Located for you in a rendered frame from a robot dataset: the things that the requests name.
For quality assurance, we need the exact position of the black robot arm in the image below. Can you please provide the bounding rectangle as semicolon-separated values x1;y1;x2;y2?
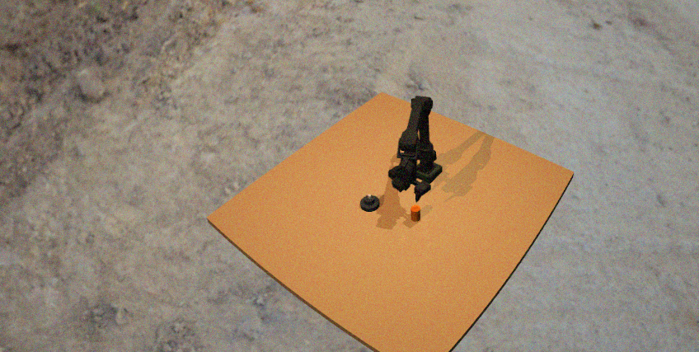
392;96;437;191

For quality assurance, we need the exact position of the orange knob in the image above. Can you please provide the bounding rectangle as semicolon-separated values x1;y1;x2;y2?
410;204;420;222

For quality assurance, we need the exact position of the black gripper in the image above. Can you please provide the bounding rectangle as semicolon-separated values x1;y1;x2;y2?
388;166;431;202

